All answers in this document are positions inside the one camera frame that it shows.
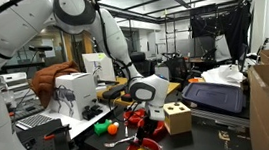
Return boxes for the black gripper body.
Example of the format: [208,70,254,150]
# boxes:
[138,116,160,137]

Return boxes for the metal fork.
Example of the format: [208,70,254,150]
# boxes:
[122,117,130,138]

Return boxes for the orange toy ball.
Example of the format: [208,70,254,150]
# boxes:
[105,122,120,136]

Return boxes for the wooden shape sorter box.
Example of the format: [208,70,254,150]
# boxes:
[162,99,194,136]

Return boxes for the metal spoon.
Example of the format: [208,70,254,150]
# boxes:
[103,135,138,149]

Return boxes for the black box red label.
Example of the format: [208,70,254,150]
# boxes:
[119,91,134,104]

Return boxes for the wooden desk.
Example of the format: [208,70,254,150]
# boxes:
[94,69,184,118]

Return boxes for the green plastic toy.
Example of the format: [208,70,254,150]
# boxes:
[92,118,115,138]

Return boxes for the black oval case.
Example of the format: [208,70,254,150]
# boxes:
[101,84,128,101]

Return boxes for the black game controller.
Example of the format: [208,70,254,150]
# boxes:
[80,102,105,122]

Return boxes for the black office chair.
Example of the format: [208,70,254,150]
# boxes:
[128,50,158,79]

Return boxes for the white desk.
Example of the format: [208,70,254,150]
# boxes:
[13,98,119,146]

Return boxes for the black mesh chair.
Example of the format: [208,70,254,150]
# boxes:
[161,51,189,83]

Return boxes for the dark blue bin lid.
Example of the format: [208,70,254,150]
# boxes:
[180,77,248,120]

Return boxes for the white backed computer monitor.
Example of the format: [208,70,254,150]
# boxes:
[81,50,117,86]

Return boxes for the white box robot dog print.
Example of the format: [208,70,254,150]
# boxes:
[45,70,101,124]

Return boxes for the white paper sheets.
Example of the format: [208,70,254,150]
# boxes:
[200,62,248,92]

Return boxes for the silver keyboard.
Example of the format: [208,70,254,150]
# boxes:
[14,112,55,132]

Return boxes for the brown puffy jacket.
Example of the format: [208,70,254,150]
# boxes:
[27,60,84,110]

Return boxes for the black curtain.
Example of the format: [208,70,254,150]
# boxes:
[188,0,258,68]

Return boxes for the white printer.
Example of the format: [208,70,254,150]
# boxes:
[0,71,32,100]

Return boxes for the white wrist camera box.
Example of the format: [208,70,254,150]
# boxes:
[147,105,167,123]

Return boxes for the black camera on stand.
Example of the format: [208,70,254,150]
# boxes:
[28,42,56,69]

